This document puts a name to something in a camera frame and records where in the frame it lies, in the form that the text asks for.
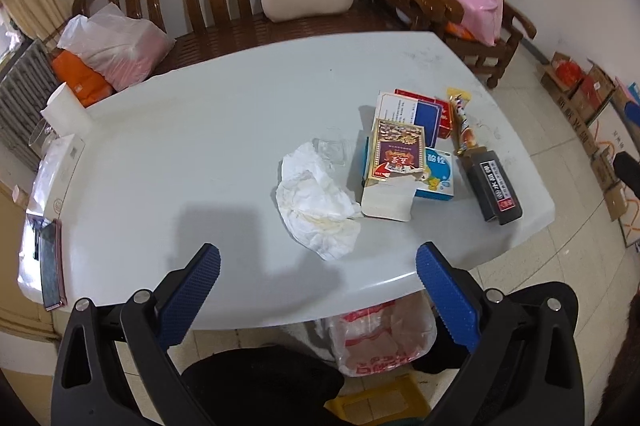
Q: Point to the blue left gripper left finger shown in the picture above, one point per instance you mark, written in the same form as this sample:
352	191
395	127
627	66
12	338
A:
181	294

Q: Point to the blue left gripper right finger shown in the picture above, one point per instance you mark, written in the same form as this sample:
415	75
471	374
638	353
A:
452	292

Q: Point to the black crystal bead box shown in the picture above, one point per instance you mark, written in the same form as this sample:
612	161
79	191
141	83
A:
491	186

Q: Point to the yellow snack wrapper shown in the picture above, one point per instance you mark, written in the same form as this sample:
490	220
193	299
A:
458	102

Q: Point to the white tissue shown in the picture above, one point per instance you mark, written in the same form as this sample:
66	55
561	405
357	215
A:
318	213

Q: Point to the clear plastic wrapper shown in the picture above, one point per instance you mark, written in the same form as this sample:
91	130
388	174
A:
335	151

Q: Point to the blue white medicine box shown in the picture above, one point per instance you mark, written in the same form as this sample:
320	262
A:
437	182

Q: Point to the smartphone with pink case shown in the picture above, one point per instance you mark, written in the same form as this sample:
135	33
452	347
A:
49	249

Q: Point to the yellow plastic stool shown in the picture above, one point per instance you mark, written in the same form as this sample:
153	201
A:
397	402

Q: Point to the purple gold card box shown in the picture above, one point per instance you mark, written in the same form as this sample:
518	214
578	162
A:
395	150

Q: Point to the red cigarette box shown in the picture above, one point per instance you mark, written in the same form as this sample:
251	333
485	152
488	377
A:
432	114

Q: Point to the long white box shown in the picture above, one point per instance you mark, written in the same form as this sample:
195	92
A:
53	177

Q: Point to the white blue flat box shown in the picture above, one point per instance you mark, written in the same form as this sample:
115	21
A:
394	108

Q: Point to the white paper towel roll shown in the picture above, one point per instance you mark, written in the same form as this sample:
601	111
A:
65	114

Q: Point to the orange bag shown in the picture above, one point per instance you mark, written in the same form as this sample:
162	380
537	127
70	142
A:
88	86

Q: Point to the cardboard boxes stack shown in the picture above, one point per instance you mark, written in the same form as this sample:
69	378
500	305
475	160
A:
593	104

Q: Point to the translucent white plastic bag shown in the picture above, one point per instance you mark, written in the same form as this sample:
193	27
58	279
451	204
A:
123	50

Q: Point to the grey radiator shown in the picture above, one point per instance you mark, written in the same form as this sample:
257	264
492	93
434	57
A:
27	82

